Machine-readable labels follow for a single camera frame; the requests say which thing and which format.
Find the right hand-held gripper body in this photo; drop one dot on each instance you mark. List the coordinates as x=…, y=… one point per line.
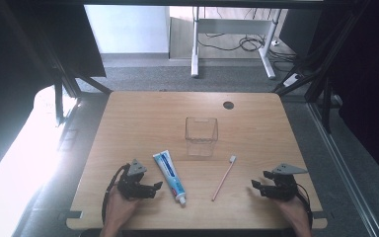
x=284, y=184

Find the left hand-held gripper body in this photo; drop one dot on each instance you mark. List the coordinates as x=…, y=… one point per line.
x=132, y=186

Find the clear plastic container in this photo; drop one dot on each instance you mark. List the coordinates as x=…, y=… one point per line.
x=201, y=136

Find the white and blue toothpaste tube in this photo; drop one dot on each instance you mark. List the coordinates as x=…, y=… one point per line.
x=171, y=176

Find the white power strip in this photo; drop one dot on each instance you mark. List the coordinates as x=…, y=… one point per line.
x=292, y=80

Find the pink toothbrush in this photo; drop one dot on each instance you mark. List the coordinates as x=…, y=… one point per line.
x=223, y=179

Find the person's left hand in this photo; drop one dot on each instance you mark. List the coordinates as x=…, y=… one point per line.
x=120, y=207

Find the white metal desk frame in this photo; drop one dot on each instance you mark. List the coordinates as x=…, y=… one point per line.
x=232, y=26

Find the black metal frame stand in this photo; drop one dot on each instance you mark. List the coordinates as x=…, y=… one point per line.
x=319, y=62
x=69, y=79

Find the person's right hand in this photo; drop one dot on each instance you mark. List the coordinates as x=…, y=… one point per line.
x=292, y=210

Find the dark curtain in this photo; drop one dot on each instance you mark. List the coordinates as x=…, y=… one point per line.
x=16, y=82
x=368, y=82

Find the aluminium floor rail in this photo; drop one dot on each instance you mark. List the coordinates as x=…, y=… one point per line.
x=342, y=171

